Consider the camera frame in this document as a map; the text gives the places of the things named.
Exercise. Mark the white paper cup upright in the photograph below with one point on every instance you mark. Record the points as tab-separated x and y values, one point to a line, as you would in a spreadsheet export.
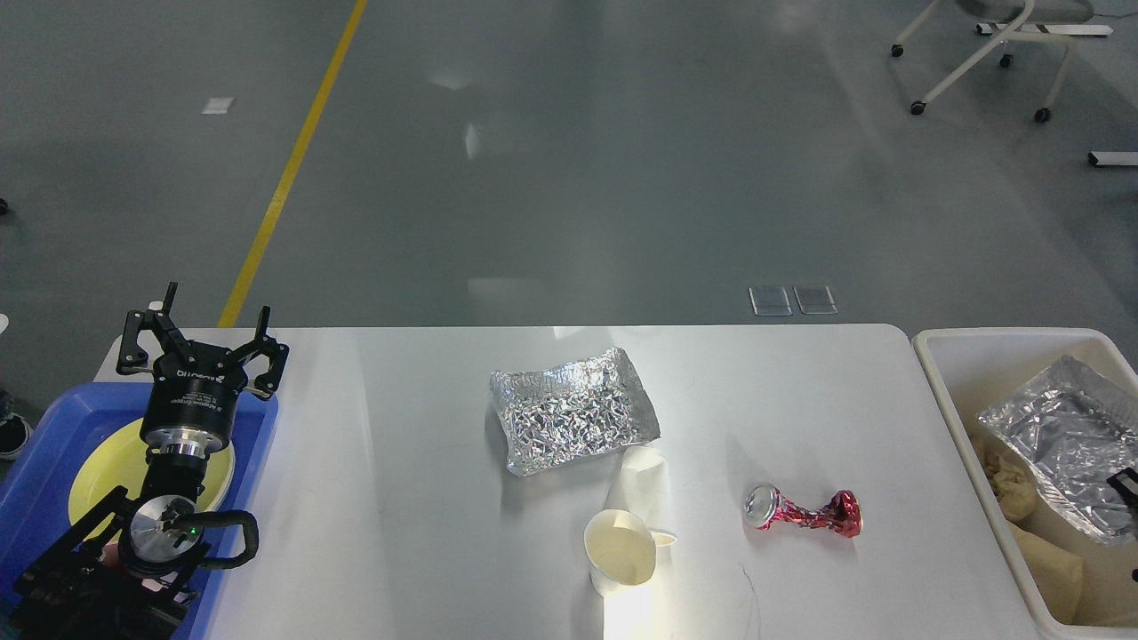
621	551

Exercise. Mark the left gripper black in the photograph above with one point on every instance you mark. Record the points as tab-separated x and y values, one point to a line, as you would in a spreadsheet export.
191	400

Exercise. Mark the left floor outlet plate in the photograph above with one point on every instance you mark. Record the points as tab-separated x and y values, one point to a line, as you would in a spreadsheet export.
770	301

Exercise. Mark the floor outlet plate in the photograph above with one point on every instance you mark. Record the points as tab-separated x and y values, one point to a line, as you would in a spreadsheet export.
815	300
770	301

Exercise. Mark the white rolling chair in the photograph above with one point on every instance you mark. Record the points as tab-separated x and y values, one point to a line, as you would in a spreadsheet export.
1005	22

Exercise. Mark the right floor outlet plate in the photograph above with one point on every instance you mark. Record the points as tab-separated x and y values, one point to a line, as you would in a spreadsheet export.
815	300

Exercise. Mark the white furniture leg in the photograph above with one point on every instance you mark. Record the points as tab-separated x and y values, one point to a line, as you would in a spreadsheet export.
1101	159

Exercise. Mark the yellow plastic plate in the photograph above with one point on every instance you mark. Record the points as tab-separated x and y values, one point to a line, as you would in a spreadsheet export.
120	460

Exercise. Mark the brown paper bag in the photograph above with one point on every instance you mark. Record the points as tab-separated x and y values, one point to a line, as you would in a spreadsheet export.
1059	575

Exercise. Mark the foil tray with paper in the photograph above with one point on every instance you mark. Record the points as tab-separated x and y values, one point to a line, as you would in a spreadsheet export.
1073	429

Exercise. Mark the white paper cup lying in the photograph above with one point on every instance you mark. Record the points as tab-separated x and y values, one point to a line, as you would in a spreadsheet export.
640	486

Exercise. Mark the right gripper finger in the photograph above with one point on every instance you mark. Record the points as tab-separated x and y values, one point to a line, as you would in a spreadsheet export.
1124	482

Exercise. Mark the white plastic bin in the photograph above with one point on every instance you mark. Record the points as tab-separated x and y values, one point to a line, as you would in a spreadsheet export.
971	368

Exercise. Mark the person in grey trousers sneakers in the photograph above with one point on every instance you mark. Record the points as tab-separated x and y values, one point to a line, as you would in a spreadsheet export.
15	430

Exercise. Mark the crumpled foil tray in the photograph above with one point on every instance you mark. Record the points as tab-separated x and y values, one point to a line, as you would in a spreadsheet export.
572	412

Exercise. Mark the pink mug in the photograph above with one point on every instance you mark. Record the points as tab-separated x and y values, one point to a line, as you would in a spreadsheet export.
110	556

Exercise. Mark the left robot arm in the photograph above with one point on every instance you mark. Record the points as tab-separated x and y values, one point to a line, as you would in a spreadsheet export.
122	570

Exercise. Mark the crushed red soda can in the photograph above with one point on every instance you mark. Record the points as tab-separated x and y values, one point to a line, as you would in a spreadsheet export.
766	504

